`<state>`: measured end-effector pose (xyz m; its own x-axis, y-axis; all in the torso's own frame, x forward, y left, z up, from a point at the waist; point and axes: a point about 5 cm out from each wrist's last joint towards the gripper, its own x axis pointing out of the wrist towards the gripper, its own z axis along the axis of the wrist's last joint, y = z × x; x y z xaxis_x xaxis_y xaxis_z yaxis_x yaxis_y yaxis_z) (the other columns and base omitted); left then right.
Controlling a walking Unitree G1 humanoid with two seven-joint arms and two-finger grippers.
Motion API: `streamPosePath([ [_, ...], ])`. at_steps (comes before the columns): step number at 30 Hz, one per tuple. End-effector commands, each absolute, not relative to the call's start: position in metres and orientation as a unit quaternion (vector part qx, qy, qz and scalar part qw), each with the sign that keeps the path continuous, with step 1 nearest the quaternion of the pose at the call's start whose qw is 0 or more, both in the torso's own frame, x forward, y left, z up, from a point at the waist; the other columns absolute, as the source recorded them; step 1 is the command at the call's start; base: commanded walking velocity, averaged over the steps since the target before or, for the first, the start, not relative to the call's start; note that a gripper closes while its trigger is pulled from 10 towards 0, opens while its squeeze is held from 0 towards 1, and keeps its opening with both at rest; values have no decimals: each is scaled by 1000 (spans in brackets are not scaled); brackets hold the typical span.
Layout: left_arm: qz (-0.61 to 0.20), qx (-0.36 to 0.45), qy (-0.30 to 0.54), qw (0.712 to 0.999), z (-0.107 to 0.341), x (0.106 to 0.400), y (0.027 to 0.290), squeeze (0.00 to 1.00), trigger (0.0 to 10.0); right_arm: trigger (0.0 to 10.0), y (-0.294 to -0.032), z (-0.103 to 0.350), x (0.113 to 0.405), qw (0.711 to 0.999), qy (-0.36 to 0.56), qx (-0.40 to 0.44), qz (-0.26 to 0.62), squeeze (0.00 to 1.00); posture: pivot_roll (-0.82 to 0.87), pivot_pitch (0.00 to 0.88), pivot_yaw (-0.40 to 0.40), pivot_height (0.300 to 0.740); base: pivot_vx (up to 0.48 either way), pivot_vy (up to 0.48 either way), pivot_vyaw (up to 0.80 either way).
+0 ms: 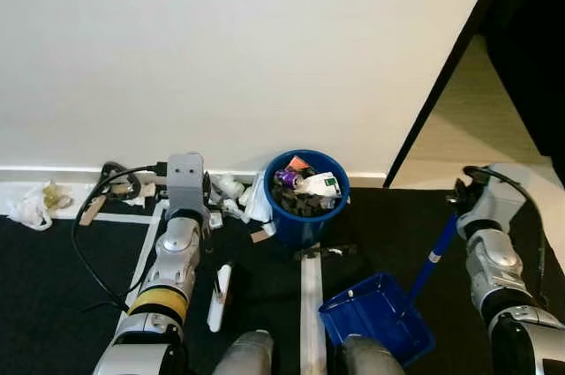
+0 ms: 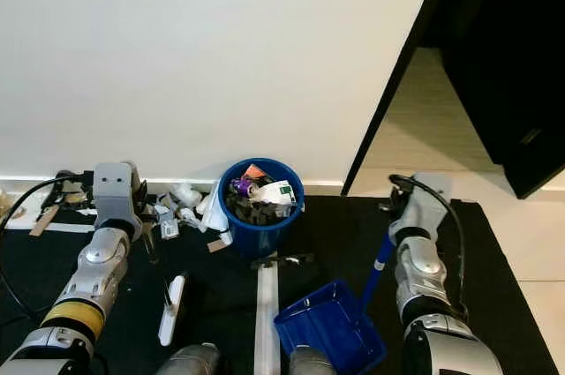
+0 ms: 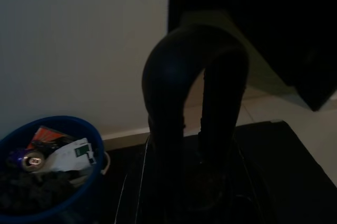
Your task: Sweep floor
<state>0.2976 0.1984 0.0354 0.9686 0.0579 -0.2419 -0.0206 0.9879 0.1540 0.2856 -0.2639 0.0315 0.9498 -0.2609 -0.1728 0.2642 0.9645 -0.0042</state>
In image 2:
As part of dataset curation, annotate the white and green carton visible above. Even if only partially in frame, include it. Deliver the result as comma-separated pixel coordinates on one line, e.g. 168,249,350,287
258,180,297,206

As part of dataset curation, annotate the grey right robot leg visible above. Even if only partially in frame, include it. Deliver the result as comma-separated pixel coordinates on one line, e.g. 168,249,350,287
287,346,341,375

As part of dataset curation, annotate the black door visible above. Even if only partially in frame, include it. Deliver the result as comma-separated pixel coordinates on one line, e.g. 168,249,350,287
419,0,565,199

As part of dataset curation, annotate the blue dustpan with long handle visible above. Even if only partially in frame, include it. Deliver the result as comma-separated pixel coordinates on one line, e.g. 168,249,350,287
274,229,396,375

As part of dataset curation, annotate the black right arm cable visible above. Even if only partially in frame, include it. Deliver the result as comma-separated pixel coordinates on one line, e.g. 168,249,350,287
388,174,469,314

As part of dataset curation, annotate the grey robot leg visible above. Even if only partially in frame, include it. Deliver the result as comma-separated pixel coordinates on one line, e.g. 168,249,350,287
154,344,222,375
287,346,341,375

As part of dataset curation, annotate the white brush with black handle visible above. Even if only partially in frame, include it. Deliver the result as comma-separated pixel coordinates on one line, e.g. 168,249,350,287
141,216,186,347

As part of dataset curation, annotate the crumpled white paper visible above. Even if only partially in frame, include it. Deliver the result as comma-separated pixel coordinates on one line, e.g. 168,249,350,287
172,183,204,208

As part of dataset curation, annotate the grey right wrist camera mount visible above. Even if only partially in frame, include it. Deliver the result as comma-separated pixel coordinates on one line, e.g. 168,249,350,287
402,172,451,240

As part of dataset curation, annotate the grey left robot leg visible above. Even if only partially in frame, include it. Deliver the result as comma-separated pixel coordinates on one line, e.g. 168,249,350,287
154,344,222,375

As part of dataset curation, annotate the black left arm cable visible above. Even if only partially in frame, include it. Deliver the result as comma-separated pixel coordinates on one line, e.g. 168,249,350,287
0,176,95,323

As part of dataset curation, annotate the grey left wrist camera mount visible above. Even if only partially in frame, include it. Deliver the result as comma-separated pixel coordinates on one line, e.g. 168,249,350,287
94,161,139,224

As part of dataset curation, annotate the short black stick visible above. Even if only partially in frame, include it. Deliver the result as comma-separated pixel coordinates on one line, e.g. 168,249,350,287
252,253,314,268

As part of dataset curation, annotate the black floor mat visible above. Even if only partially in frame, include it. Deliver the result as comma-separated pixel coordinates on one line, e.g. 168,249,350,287
0,194,535,375

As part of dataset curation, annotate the black door frame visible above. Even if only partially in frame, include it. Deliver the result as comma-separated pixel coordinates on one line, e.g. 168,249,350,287
340,0,460,198

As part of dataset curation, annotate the blue round trash bin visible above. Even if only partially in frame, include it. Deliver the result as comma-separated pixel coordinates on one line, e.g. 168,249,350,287
219,158,305,259

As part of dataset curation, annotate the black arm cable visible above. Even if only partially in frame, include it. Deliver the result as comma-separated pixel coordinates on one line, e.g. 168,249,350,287
0,176,95,323
388,174,469,314

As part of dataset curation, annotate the black crumpled trash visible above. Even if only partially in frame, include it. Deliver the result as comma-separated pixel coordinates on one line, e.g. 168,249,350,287
227,194,294,226

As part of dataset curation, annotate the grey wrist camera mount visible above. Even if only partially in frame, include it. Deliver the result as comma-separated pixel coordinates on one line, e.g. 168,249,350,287
94,161,139,224
402,172,451,240

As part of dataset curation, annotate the white floor tape strip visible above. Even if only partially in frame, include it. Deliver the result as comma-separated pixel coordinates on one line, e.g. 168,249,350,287
252,256,282,375
4,216,95,236

